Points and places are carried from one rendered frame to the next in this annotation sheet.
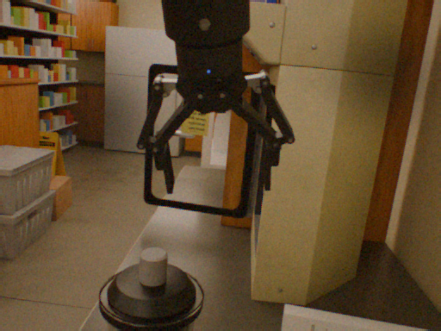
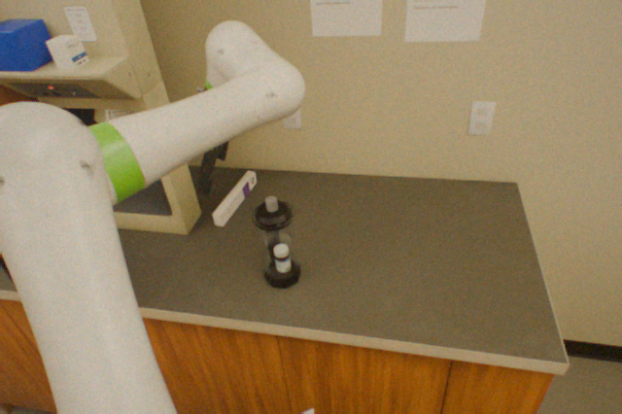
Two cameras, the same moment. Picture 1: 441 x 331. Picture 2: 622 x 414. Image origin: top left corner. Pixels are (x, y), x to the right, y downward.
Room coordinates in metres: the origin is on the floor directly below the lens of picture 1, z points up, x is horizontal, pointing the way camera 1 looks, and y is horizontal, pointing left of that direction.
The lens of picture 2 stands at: (0.08, 0.88, 1.84)
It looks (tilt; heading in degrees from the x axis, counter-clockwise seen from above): 38 degrees down; 283
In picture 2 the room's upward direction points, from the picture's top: 5 degrees counter-clockwise
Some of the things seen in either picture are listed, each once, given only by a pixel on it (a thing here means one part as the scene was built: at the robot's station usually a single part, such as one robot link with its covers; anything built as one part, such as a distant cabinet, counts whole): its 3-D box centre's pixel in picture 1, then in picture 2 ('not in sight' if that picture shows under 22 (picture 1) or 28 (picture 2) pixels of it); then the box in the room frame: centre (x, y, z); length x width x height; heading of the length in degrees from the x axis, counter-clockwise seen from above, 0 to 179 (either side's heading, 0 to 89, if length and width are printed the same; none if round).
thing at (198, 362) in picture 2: not in sight; (227, 316); (0.68, -0.15, 0.45); 2.05 x 0.67 x 0.90; 177
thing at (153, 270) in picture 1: (152, 281); (272, 209); (0.36, 0.06, 1.18); 0.09 x 0.09 x 0.07
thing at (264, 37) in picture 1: (250, 39); (65, 85); (0.86, -0.04, 1.46); 0.32 x 0.12 x 0.10; 177
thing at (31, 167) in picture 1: (9, 177); not in sight; (2.60, 1.50, 0.49); 0.60 x 0.42 x 0.33; 177
